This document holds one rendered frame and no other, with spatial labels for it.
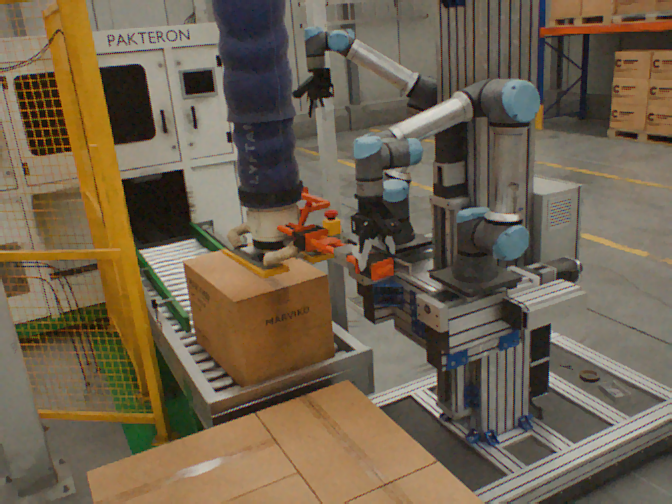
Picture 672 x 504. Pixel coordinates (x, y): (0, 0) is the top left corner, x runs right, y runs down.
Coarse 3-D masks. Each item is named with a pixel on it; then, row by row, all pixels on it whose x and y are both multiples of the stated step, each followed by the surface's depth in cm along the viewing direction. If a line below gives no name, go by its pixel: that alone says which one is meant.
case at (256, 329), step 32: (224, 256) 279; (192, 288) 275; (224, 288) 243; (256, 288) 241; (288, 288) 241; (320, 288) 249; (224, 320) 247; (256, 320) 237; (288, 320) 245; (320, 320) 253; (224, 352) 257; (256, 352) 240; (288, 352) 248; (320, 352) 257
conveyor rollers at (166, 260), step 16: (192, 240) 441; (144, 256) 418; (160, 256) 414; (176, 256) 411; (192, 256) 407; (160, 272) 389; (176, 272) 384; (176, 288) 359; (160, 304) 338; (176, 320) 316; (192, 320) 320; (192, 336) 302; (192, 352) 285; (336, 352) 278; (208, 368) 270; (224, 384) 256
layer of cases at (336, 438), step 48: (336, 384) 247; (240, 432) 222; (288, 432) 220; (336, 432) 218; (384, 432) 216; (96, 480) 204; (144, 480) 202; (192, 480) 200; (240, 480) 198; (288, 480) 197; (336, 480) 195; (384, 480) 193; (432, 480) 191
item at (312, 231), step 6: (300, 228) 205; (306, 228) 207; (312, 228) 207; (318, 228) 207; (324, 228) 204; (294, 234) 203; (300, 234) 200; (306, 234) 198; (312, 234) 199; (318, 234) 201; (324, 234) 202; (294, 240) 205; (300, 240) 202; (306, 240) 199; (318, 240) 201; (300, 246) 201; (306, 246) 199; (312, 246) 200
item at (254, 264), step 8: (232, 248) 232; (240, 248) 232; (232, 256) 227; (240, 256) 224; (248, 256) 223; (256, 256) 222; (240, 264) 222; (248, 264) 217; (256, 264) 214; (280, 264) 213; (256, 272) 212; (264, 272) 208; (272, 272) 209; (280, 272) 211
